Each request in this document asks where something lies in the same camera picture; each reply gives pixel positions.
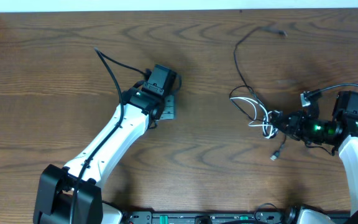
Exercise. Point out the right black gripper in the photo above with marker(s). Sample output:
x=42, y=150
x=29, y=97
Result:
x=291, y=123

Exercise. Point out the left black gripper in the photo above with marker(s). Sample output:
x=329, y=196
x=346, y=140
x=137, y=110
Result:
x=169, y=112

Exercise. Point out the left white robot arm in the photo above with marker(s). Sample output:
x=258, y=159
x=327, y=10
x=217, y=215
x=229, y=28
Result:
x=72, y=193

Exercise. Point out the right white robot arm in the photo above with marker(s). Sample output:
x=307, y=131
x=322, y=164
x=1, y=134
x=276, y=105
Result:
x=340, y=132

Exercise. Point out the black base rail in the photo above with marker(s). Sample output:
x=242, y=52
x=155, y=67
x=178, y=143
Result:
x=192, y=218

